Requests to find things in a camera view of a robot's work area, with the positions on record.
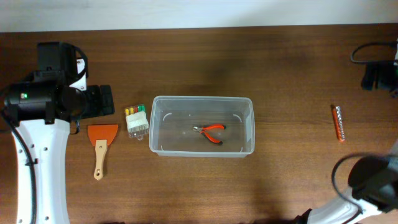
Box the clear plastic storage container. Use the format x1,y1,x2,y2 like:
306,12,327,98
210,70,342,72
149,96,256,157

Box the red handled small pliers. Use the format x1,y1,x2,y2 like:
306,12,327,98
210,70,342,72
193,124,226,145

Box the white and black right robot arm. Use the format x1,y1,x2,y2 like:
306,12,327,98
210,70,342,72
292,152,397,223

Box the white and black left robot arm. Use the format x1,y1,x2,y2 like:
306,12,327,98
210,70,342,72
1,42,115,223

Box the clear case of coloured screwdrivers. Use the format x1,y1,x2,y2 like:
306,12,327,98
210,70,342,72
124,104,149,141

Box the orange holder of drill bits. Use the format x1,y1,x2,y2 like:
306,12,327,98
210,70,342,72
331,105,346,142

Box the orange scraper with wooden handle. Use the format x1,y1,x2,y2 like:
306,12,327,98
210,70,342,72
88,124,118,180

